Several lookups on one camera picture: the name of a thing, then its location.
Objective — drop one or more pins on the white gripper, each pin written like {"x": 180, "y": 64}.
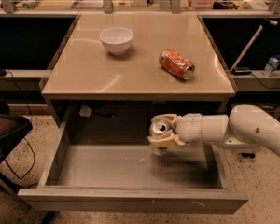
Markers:
{"x": 189, "y": 129}

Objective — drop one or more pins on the silver green 7up can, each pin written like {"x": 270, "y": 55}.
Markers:
{"x": 158, "y": 128}

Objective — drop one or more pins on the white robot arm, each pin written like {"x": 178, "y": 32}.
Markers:
{"x": 245, "y": 129}

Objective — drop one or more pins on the crushed orange soda can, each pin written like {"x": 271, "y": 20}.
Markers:
{"x": 176, "y": 64}

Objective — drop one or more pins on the open grey top drawer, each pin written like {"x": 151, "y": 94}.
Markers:
{"x": 106, "y": 164}

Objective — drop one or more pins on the beige cabinet table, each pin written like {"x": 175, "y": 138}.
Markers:
{"x": 85, "y": 70}

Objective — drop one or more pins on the white rod with black base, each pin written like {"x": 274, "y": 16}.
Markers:
{"x": 252, "y": 40}

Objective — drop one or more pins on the white bowl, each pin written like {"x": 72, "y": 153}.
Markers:
{"x": 116, "y": 40}

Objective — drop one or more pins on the small blue white carton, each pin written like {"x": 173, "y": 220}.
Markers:
{"x": 271, "y": 65}

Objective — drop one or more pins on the dark chair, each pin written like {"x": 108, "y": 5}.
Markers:
{"x": 13, "y": 128}

